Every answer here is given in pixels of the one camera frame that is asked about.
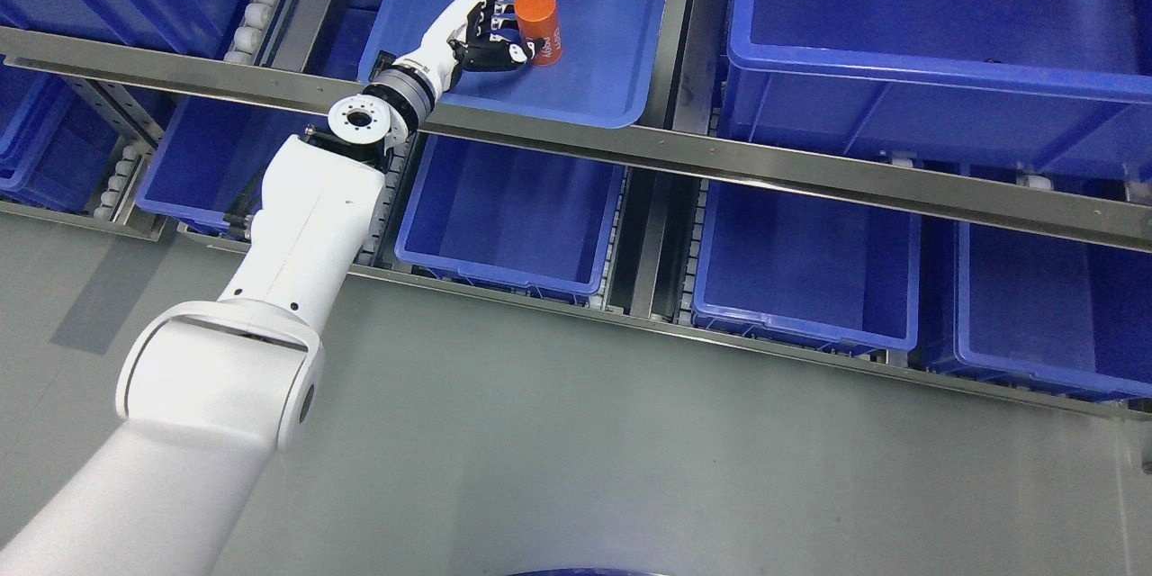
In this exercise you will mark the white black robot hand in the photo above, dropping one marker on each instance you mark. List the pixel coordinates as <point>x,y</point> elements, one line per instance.
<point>471,36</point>

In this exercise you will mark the orange cylindrical capacitor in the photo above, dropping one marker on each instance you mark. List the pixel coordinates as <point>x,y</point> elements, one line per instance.
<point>539,23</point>

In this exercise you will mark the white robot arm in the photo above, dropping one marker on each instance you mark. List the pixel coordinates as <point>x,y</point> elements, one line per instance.
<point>212,390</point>

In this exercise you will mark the shallow blue tray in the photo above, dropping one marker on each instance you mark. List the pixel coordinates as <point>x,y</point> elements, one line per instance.
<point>602,79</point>

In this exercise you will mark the blue bin lower middle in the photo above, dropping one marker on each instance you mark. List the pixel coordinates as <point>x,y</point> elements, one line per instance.
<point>511,218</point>

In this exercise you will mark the blue bin lower left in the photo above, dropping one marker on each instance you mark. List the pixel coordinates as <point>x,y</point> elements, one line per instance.
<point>206,171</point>

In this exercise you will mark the blue bin lower centre right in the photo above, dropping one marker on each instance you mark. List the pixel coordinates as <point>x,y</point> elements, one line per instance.
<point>809,271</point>

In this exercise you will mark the blue bin far left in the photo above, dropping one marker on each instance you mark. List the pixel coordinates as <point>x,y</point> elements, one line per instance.
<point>54,146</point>

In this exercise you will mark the large blue bin upper right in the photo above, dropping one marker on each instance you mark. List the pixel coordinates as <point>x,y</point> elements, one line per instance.
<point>1048,86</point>

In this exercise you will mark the blue bin lower far right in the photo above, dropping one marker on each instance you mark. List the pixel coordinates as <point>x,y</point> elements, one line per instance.
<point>1048,314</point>

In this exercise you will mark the steel shelf rack frame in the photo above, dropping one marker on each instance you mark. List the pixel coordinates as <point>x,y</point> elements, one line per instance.
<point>1059,215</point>

